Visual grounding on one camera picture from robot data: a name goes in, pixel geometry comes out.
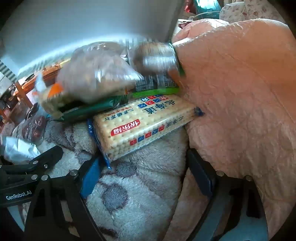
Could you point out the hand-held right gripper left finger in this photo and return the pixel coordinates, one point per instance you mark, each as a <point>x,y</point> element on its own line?
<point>91,178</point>

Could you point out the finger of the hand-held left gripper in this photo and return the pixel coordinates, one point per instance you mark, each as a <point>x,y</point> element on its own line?
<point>49,155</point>

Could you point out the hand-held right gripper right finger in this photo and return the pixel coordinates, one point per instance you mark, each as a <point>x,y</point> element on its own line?
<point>200,175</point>

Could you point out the beige cracker packet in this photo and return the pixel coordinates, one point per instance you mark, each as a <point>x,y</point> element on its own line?
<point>143,125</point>

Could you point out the clear bag of nuts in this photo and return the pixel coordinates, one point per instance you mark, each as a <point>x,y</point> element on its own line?
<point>97,69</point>

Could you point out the silver green-edged snack packet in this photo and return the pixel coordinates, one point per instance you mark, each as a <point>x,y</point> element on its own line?
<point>157,60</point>

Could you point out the clear bag of dark snacks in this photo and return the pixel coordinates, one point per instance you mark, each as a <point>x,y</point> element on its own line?
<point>34,127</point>

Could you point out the silver foil bag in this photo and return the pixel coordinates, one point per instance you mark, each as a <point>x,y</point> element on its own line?
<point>18,148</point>

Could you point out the floral fleece blanket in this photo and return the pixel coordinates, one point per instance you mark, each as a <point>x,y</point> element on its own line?
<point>138,185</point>

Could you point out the dark green snack packet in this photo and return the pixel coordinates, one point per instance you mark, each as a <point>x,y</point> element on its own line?
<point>87,110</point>

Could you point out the orange snack packet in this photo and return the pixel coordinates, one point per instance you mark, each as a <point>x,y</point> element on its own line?
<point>54,91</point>

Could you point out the wooden table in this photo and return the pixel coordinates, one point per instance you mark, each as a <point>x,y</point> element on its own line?
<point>20,90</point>

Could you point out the pink blanket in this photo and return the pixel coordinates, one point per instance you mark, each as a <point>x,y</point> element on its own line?
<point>231,92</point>

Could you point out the dark ribbed panel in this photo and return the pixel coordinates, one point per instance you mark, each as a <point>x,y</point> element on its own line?
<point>7,70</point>

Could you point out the teal cushion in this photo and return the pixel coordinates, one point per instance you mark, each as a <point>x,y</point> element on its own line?
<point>203,7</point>

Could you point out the floral cloth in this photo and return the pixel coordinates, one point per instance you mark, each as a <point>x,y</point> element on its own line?
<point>249,9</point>

